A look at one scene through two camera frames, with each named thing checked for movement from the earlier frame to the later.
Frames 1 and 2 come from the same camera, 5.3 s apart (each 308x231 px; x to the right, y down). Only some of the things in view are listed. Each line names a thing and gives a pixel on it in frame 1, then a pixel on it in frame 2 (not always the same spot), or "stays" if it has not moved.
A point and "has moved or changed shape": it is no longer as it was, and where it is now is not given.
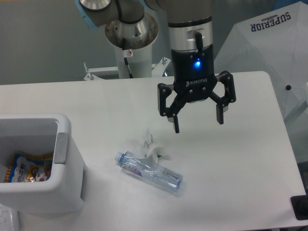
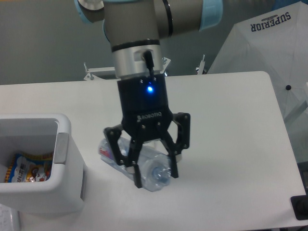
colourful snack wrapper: x=25 y=168 stays
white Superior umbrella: x=275 y=40 stays
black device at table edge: x=300 y=205 stays
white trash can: x=65 y=190 stays
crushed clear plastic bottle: x=150 y=171 has moved or changed shape
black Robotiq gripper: x=193 y=72 -> x=146 y=116
